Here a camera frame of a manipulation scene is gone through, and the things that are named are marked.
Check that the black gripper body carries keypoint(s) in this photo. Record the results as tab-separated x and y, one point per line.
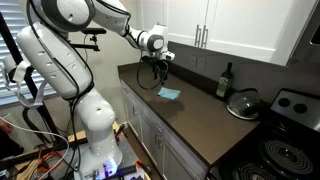
159	65

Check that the blue microfiber towel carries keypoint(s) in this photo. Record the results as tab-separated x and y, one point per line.
169	93

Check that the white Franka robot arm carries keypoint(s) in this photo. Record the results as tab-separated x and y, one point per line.
96	123

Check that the metal robot base table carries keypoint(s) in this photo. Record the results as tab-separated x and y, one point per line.
130	156

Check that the person's hand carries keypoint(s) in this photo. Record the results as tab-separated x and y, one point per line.
5	126

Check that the grey base cabinets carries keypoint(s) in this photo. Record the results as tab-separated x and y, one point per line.
150	133

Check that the dark green olive oil bottle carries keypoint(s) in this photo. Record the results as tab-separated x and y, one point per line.
224	83

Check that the upturned clear glass bowl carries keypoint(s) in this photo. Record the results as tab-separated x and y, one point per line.
244	105

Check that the wooden board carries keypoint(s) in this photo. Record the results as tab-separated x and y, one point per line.
80	135

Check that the black stand pole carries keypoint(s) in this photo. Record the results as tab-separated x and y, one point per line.
31	86

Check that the black electric coil stove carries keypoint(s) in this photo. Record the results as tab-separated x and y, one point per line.
286	146

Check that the white window blinds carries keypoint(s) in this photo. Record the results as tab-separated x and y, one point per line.
13	30

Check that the dark over-range microwave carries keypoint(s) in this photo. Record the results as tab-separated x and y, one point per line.
308	36

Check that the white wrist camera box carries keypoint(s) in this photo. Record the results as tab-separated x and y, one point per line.
168	55

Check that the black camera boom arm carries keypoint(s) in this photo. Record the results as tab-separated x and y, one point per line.
87	46

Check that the black camera on boom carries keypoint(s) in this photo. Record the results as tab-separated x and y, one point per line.
93	31

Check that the white wall cabinets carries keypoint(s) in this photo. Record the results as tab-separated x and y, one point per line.
246	23

